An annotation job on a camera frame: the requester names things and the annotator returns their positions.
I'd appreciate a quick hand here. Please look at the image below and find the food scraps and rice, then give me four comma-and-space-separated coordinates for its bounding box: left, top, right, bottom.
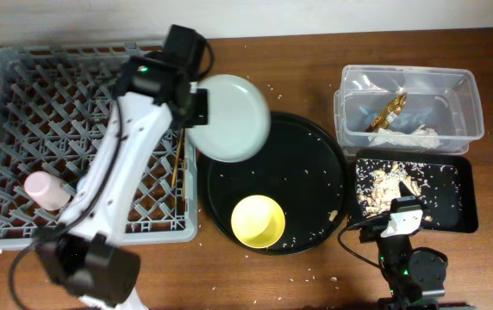
355, 158, 464, 223

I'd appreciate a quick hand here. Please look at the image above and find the light grey plate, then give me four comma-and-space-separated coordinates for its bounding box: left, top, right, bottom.
186, 74, 271, 163

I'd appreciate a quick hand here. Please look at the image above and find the wooden chopstick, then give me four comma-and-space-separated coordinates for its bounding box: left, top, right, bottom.
171, 128, 185, 189
182, 156, 188, 202

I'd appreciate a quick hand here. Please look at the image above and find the white tissue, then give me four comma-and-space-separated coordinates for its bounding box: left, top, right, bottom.
368, 124, 440, 149

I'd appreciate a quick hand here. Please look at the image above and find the brown snack wrapper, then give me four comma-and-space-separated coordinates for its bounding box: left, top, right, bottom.
365, 93, 407, 133

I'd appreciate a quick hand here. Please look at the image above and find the yellow bowl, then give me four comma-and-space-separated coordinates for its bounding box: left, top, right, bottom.
230, 195, 286, 249

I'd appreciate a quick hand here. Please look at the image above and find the pink cup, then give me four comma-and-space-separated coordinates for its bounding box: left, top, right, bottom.
24, 171, 71, 211

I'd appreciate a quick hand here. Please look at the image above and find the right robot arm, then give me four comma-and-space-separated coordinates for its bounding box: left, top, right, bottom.
359, 183, 448, 309

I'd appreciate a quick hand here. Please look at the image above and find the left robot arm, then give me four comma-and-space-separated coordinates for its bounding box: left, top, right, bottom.
27, 25, 212, 309

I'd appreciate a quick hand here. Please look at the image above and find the black rectangular waste tray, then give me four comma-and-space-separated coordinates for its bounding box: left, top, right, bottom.
348, 149, 478, 233

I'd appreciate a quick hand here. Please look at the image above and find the clear plastic waste bin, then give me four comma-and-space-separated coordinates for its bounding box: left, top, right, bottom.
334, 65, 484, 157

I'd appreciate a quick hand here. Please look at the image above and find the grey plastic dishwasher rack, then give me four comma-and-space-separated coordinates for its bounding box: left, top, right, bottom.
0, 41, 198, 252

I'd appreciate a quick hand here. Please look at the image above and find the round black serving tray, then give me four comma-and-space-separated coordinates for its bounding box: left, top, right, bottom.
198, 112, 352, 256

